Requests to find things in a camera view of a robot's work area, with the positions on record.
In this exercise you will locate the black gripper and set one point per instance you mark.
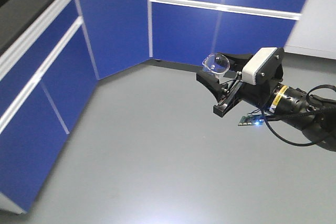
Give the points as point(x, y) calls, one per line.
point(257, 95)

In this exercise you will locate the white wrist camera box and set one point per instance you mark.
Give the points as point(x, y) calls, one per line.
point(258, 60)

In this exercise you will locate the small clear glass beaker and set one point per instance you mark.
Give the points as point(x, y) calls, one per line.
point(216, 64)

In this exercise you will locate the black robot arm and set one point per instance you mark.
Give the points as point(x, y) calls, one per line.
point(312, 115)

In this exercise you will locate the blue lab cabinets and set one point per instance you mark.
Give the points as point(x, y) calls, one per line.
point(51, 69)

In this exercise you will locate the green circuit board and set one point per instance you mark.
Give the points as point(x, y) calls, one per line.
point(251, 120)

